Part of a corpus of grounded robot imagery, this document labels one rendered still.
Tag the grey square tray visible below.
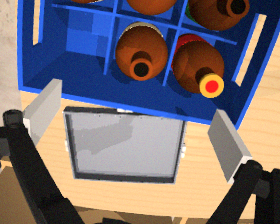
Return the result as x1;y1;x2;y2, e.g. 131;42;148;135
62;106;188;185

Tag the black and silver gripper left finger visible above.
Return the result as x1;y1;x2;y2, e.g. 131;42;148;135
0;78;85;224

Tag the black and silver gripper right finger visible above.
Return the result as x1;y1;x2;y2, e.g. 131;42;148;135
206;109;280;224

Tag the blue bottle crate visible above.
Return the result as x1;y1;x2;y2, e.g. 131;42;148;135
17;0;280;130

